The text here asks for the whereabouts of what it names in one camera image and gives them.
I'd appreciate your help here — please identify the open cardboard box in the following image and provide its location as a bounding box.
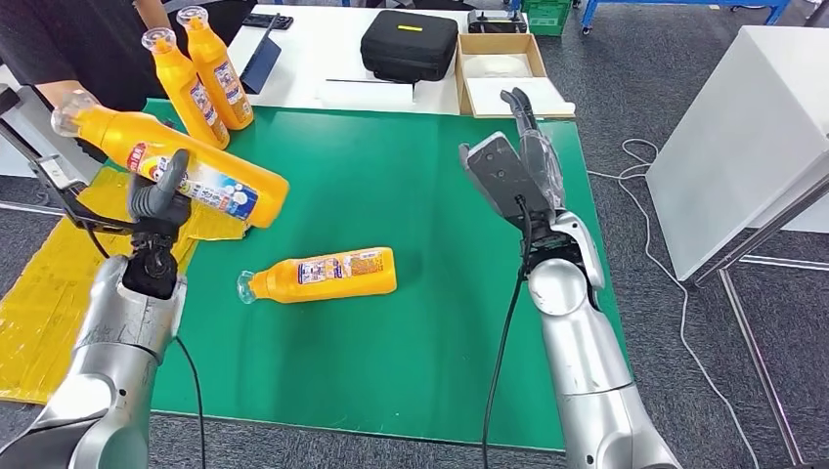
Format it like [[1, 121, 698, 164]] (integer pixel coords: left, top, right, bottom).
[[454, 32, 577, 121]]

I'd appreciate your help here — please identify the dark blue tablet folio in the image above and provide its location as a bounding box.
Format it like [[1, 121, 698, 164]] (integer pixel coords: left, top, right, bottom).
[[240, 13, 284, 96]]

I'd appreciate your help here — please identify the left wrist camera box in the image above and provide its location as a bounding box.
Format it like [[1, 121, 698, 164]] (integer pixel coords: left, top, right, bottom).
[[28, 153, 134, 235]]

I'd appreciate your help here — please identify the black phone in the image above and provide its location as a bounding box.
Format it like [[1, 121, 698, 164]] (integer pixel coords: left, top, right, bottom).
[[242, 13, 294, 31]]

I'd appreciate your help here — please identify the white floor cable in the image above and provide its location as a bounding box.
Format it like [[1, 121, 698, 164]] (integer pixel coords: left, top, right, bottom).
[[587, 137, 764, 469]]

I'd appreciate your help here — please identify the round white plate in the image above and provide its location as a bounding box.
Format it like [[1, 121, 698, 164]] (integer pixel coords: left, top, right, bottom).
[[461, 53, 534, 79]]

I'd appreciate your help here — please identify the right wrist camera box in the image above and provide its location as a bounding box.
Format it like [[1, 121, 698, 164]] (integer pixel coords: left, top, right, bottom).
[[458, 131, 558, 235]]

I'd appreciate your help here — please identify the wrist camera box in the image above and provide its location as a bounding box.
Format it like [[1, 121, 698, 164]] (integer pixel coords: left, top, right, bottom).
[[28, 153, 134, 235], [458, 131, 558, 235]]

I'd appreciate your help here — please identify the yellow plastic sheet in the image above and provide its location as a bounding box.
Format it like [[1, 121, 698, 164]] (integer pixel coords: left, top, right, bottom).
[[0, 164, 250, 405]]

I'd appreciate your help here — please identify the white foam block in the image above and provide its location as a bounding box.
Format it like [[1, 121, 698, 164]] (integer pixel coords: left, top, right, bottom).
[[463, 76, 577, 118]]

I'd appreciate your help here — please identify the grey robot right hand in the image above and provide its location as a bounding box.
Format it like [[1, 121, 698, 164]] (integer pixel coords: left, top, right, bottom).
[[500, 87, 568, 212]]

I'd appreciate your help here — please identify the blue metal frame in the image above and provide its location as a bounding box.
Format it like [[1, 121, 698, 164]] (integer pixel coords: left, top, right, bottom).
[[580, 0, 798, 35]]

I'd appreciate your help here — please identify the orange bottle with label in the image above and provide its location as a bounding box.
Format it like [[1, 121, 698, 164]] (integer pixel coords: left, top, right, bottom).
[[141, 26, 232, 150], [50, 89, 290, 230], [236, 246, 398, 306], [176, 5, 256, 131]]

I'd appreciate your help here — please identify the green table mat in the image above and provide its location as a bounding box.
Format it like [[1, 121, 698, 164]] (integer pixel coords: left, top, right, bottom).
[[97, 98, 633, 452]]

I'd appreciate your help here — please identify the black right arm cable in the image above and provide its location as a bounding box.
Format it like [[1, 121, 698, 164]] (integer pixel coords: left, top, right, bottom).
[[480, 193, 534, 469]]

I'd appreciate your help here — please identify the black controller device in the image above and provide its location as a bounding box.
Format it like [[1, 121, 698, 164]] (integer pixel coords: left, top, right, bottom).
[[467, 9, 530, 35]]

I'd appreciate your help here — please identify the black carrying case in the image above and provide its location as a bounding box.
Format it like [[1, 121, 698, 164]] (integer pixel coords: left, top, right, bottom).
[[360, 9, 459, 83]]

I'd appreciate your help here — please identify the person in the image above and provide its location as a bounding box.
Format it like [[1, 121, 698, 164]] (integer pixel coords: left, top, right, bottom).
[[0, 0, 176, 114]]

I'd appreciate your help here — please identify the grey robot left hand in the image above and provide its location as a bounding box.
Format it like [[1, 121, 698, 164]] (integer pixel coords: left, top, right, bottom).
[[128, 149, 193, 225]]

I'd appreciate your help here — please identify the white desk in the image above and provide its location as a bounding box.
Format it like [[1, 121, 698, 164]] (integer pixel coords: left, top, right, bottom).
[[226, 5, 474, 116]]

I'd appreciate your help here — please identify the green plastic crate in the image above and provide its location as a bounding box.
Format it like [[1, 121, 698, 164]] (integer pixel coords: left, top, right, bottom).
[[521, 0, 575, 37]]

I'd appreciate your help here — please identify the white table with metal legs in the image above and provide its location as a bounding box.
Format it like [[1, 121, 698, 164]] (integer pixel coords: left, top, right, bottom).
[[646, 24, 829, 469]]

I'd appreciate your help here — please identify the metal-legged side table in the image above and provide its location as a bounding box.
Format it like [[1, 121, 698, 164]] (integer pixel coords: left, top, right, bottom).
[[0, 61, 82, 215]]

